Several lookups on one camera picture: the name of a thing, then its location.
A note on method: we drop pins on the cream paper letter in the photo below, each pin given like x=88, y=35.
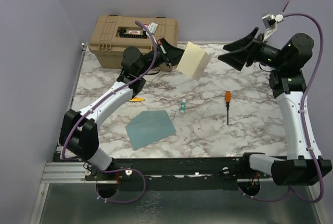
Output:
x=193, y=61

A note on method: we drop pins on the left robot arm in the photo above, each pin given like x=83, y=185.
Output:
x=79, y=131

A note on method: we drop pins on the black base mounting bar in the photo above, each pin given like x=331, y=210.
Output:
x=179, y=174

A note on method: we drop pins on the teal envelope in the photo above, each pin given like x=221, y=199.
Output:
x=149, y=127

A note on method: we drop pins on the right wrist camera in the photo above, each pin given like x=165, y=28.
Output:
x=270, y=22

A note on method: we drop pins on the tan plastic toolbox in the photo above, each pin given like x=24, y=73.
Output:
x=113, y=34

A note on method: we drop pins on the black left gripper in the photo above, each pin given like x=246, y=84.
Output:
x=173, y=55

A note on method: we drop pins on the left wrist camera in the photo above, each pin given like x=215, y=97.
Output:
x=152, y=27

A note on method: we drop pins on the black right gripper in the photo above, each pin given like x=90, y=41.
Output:
x=238, y=58

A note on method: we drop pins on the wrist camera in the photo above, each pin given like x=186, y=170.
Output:
x=152, y=27
x=270, y=22

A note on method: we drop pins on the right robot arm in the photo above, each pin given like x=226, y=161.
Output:
x=304, y=159

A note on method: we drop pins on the orange handled screwdriver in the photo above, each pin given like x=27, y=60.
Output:
x=227, y=101

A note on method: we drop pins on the green white glue stick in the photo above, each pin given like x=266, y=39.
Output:
x=183, y=105

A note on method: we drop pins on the yellow utility knife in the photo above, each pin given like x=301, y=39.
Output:
x=137, y=100

